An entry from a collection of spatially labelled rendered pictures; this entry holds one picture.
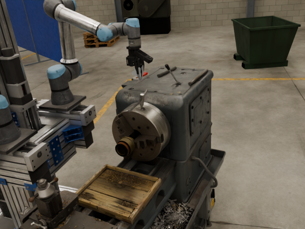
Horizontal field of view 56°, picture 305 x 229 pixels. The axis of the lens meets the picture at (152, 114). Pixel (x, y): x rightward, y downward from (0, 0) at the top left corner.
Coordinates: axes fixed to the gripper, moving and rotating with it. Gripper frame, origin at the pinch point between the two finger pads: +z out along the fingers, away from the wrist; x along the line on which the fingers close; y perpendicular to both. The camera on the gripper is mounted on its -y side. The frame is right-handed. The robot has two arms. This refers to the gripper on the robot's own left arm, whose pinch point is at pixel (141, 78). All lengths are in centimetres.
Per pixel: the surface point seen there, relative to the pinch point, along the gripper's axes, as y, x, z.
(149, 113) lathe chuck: -19.7, 27.7, 8.3
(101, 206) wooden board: -13, 68, 40
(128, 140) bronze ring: -14.2, 41.2, 18.4
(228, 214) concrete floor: -48, -40, 130
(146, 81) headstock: 1.2, -7.8, 4.5
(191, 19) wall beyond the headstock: 323, -923, 104
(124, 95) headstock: 4.0, 14.2, 6.4
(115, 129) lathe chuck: 0.8, 31.6, 19.9
